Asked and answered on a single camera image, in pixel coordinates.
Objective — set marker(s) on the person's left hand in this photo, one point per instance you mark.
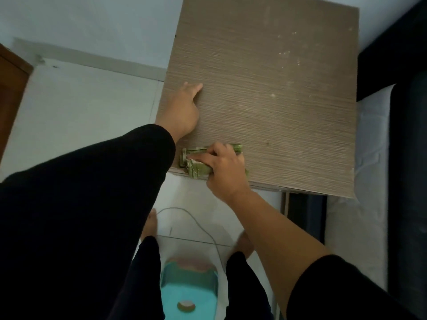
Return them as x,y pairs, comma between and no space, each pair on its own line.
180,114

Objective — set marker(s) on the person's right hand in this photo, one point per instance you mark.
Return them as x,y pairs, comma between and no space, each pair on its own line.
226,174

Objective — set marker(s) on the person's left thumb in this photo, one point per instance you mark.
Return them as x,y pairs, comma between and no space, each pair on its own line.
196,91

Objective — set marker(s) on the person's right middle finger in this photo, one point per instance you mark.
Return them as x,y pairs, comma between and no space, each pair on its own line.
215,148

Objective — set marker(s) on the green leaf-wrapped parcel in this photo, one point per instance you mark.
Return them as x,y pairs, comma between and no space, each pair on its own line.
196,170

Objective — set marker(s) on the person's right forearm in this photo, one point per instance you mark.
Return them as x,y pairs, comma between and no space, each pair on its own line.
277,236

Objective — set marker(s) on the person's left forearm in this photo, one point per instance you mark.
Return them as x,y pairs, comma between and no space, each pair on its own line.
100,196

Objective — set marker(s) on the person's right foot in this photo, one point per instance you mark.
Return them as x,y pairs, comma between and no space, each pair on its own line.
245,244

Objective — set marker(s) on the person's foot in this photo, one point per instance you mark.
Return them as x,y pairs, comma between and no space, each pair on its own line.
245,244
149,226

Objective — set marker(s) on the person's left foot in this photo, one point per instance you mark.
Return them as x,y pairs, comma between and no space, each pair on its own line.
149,226

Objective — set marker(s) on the teal plastic stool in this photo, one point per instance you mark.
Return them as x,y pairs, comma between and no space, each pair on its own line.
188,284

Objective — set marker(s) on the person's right leg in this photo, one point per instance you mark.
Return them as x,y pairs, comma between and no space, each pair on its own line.
245,289

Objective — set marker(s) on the person's leg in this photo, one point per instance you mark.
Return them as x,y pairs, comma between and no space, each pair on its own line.
245,289
140,283

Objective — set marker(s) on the person's left leg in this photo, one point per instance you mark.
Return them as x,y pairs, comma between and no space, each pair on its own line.
140,283

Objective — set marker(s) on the white mattress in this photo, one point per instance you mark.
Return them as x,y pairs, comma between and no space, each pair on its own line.
367,203

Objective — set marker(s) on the brown wooden door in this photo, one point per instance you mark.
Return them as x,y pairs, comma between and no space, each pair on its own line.
10,93

